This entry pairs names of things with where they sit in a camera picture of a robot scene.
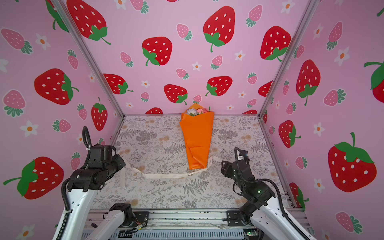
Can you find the orange wrapping paper sheet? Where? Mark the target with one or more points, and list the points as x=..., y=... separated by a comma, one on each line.
x=197, y=133

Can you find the pink fake rose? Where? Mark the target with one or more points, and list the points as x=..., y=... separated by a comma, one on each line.
x=202, y=111

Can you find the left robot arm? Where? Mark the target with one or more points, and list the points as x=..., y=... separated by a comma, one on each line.
x=77, y=206

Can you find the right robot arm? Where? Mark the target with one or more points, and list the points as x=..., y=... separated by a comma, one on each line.
x=264, y=208

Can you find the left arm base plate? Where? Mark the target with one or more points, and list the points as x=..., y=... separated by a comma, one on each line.
x=135, y=219

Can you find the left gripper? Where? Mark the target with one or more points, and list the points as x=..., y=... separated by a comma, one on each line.
x=117, y=158

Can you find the aluminium front rail frame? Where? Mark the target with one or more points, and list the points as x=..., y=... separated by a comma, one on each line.
x=161, y=218

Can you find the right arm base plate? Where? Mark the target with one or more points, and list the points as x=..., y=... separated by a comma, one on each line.
x=239, y=219

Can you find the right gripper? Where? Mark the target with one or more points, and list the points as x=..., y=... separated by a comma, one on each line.
x=226, y=167

